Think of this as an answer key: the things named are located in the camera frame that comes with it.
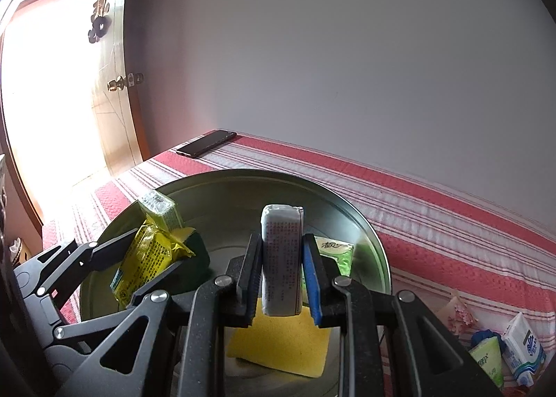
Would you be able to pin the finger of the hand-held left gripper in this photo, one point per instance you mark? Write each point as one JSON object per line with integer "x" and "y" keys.
{"x": 165, "y": 279}
{"x": 113, "y": 251}

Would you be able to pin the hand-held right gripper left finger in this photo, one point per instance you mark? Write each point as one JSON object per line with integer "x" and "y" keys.
{"x": 248, "y": 288}

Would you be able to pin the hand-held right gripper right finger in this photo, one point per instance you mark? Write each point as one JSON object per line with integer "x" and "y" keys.
{"x": 313, "y": 284}

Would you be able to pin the yellow snack packet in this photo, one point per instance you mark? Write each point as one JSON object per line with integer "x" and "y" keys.
{"x": 147, "y": 258}

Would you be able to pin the pale green tissue pack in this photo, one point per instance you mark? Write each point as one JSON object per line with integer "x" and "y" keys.
{"x": 339, "y": 253}

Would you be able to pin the white red print tissue pack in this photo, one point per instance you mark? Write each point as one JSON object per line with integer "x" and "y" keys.
{"x": 282, "y": 258}

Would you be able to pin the yellow-green tissue pack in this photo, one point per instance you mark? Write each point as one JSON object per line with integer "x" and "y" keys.
{"x": 158, "y": 206}

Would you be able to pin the plain yellow sponge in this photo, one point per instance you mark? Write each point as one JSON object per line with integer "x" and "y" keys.
{"x": 278, "y": 349}

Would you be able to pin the round metal basin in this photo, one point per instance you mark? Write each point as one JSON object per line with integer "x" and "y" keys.
{"x": 243, "y": 206}

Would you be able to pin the reddish floral packet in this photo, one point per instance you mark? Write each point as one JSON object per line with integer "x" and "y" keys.
{"x": 456, "y": 312}

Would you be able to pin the blue wrapper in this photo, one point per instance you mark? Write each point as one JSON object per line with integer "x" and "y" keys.
{"x": 484, "y": 337}

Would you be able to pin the green leaf print tissue pack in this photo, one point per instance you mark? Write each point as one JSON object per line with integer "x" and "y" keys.
{"x": 488, "y": 362}

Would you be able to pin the white blue tissue pack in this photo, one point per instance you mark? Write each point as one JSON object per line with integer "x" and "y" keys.
{"x": 523, "y": 345}

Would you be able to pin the wooden door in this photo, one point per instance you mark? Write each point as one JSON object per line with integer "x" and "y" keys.
{"x": 117, "y": 128}

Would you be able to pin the red white striped tablecloth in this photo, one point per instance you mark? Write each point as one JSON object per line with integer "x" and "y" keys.
{"x": 434, "y": 227}

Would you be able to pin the black smartphone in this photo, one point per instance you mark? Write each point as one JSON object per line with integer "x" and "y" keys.
{"x": 206, "y": 143}

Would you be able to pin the golden door ornament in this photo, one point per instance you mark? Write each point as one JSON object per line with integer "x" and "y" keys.
{"x": 99, "y": 15}

